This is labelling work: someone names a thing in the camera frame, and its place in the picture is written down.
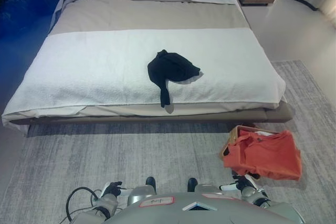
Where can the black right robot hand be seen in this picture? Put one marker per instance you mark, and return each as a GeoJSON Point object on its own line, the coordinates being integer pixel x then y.
{"type": "Point", "coordinates": [242, 180]}

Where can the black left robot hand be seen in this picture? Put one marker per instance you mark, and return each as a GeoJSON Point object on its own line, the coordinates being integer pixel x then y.
{"type": "Point", "coordinates": [113, 185]}

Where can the black garment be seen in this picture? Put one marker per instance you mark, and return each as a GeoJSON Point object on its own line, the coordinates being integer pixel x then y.
{"type": "Point", "coordinates": [170, 68]}

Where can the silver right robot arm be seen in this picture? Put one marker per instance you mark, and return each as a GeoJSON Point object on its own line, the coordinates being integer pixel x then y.
{"type": "Point", "coordinates": [265, 205]}

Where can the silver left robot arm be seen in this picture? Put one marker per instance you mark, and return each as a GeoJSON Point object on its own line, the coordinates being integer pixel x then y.
{"type": "Point", "coordinates": [105, 204]}

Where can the bed with white blanket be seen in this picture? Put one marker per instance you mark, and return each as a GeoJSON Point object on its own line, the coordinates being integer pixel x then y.
{"type": "Point", "coordinates": [278, 115]}

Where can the bed with white cover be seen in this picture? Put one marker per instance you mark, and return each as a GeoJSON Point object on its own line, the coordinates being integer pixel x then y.
{"type": "Point", "coordinates": [105, 72]}

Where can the silver left robot leg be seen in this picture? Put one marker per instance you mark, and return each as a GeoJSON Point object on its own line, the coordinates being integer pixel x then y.
{"type": "Point", "coordinates": [143, 193]}

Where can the silver robot leg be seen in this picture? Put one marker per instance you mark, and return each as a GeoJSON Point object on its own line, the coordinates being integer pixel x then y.
{"type": "Point", "coordinates": [143, 193]}
{"type": "Point", "coordinates": [204, 188]}

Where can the robot legs and torso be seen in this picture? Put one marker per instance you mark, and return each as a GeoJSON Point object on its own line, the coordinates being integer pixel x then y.
{"type": "Point", "coordinates": [118, 153]}

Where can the orange garment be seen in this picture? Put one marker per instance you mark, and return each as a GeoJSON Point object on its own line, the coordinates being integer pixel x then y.
{"type": "Point", "coordinates": [265, 153]}

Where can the silver right robot leg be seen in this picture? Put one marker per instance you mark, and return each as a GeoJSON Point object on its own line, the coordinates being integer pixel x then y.
{"type": "Point", "coordinates": [204, 188]}

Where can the silver robot torso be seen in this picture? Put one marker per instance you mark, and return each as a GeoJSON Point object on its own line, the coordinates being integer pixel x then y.
{"type": "Point", "coordinates": [183, 211]}

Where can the beige duvet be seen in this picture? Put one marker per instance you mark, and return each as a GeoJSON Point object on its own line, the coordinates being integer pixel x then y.
{"type": "Point", "coordinates": [147, 14]}

